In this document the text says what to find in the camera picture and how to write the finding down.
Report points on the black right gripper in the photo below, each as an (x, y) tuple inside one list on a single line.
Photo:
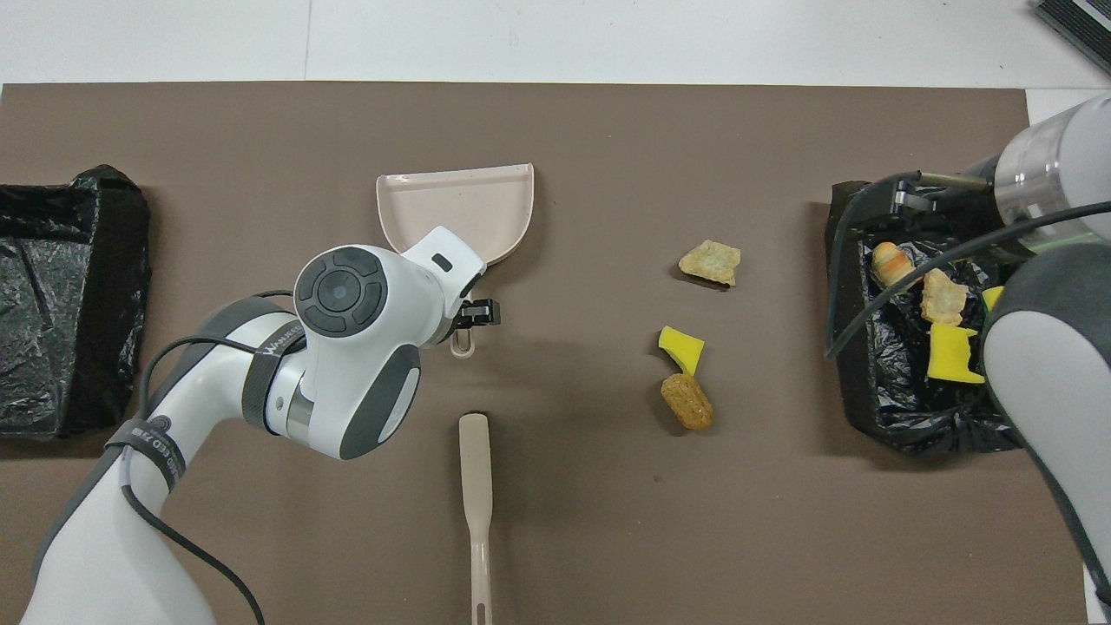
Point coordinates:
[(903, 195)]

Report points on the pale bread chunk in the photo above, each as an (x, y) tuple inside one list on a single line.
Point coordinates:
[(943, 297), (710, 263)]

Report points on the striped orange croissant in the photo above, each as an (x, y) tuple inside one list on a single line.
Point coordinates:
[(891, 263)]

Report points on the large yellow sponge piece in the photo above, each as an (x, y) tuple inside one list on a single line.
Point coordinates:
[(955, 356)]

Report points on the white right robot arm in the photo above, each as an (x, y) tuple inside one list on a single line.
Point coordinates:
[(1041, 391)]

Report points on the beige hand brush black bristles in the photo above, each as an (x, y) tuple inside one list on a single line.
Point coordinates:
[(475, 469)]

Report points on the brown table mat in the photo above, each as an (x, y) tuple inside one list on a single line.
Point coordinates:
[(564, 130)]

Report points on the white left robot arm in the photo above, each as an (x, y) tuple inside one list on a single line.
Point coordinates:
[(347, 347)]

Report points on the dark grey ridged device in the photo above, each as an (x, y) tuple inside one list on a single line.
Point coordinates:
[(1076, 24)]

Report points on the green and yellow sponge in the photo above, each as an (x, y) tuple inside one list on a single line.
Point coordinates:
[(992, 297)]

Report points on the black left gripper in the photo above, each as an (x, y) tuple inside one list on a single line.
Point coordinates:
[(462, 318)]

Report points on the brown oval bread roll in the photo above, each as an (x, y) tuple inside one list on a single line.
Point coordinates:
[(687, 403)]

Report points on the beige plastic dustpan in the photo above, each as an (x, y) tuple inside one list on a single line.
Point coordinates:
[(460, 208)]

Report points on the small yellow sponge piece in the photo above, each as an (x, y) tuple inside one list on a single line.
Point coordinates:
[(682, 349)]

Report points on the bin lined with black bag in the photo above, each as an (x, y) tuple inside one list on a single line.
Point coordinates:
[(69, 304), (855, 365)]

